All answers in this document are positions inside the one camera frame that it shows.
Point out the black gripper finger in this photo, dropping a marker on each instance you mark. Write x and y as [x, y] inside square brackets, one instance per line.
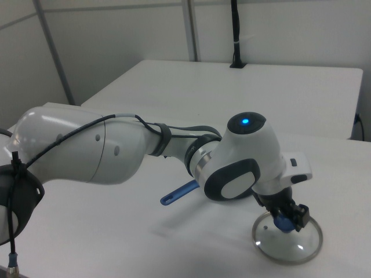
[301, 217]
[276, 213]

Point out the glass lid with blue knob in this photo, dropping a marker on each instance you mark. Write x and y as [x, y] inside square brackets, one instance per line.
[290, 246]

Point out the white background table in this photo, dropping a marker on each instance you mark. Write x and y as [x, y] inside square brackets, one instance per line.
[203, 87]

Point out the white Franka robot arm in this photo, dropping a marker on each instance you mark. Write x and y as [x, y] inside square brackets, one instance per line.
[87, 144]

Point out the dark blue saucepan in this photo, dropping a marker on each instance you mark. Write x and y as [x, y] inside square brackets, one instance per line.
[176, 194]

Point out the grey wall frame post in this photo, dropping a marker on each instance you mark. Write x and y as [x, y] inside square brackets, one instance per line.
[55, 52]
[191, 29]

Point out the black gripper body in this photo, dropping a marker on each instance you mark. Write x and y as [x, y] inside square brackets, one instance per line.
[276, 201]

